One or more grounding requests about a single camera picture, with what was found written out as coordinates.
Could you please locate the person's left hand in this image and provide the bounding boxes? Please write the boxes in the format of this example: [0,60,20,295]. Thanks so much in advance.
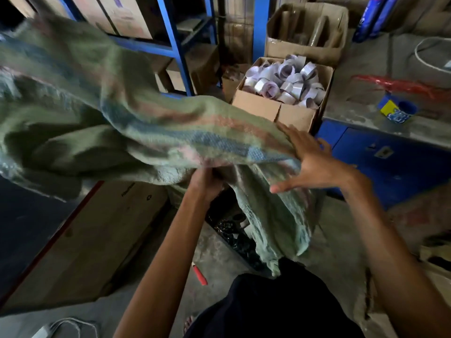
[186,167,227,205]

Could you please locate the person's right hand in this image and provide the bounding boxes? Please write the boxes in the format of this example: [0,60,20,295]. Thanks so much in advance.
[269,122,357,195]

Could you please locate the green woven sack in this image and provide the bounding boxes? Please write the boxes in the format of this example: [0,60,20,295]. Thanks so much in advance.
[0,12,319,277]

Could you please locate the person's left forearm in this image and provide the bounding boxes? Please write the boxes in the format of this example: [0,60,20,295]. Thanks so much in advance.
[113,192,212,338]

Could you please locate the person's right forearm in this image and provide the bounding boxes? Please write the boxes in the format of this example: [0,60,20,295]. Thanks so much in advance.
[340,170,451,338]

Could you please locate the cardboard box of label rolls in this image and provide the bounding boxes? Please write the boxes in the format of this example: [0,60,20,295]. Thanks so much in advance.
[231,57,334,133]

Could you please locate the box of black parts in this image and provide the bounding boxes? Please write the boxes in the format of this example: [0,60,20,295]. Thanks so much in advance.
[205,193,268,273]

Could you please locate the pile of white label rolls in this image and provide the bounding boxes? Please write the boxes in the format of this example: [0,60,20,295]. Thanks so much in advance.
[242,54,327,109]

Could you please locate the blue metal cabinet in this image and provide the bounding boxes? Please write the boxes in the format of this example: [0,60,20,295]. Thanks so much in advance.
[315,118,451,210]

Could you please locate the blue and yellow tape roll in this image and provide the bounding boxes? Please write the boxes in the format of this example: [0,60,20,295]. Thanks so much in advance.
[378,95,419,124]

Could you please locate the red plastic strip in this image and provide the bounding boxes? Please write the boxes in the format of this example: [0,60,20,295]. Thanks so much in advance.
[352,74,451,102]

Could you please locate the open brown cardboard box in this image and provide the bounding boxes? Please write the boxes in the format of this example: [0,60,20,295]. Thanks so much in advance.
[264,2,349,66]

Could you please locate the small cardboard box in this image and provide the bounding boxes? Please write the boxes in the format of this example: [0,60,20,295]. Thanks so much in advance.
[221,63,251,103]

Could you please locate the person's dark shorts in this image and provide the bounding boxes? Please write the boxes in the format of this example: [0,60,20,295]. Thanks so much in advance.
[183,258,366,338]

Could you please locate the red utility knife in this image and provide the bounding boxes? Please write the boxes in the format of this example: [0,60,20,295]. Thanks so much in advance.
[191,262,208,286]

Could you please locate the blue spray cans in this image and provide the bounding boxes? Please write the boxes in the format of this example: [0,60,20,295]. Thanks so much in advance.
[352,0,400,43]

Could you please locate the low brown cardboard box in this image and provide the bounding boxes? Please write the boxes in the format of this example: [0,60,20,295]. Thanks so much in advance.
[166,43,220,94]

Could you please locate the blue metal shelf rack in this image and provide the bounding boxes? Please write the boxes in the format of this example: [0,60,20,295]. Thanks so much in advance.
[56,0,218,99]

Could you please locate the large flat cardboard carton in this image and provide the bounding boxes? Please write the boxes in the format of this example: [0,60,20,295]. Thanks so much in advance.
[0,180,170,315]

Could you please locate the large printed cardboard box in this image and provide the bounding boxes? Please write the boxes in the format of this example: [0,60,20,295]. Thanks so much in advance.
[97,0,153,40]

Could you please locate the plain cardboard box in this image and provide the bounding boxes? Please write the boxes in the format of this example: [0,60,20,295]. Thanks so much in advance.
[70,0,117,35]

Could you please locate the blue metal post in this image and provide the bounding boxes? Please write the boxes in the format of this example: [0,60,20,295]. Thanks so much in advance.
[252,0,271,62]

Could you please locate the white cable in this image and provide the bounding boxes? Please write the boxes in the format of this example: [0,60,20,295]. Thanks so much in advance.
[414,36,451,75]

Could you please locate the white charger with cable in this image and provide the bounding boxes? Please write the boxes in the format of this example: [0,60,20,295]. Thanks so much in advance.
[31,317,101,338]

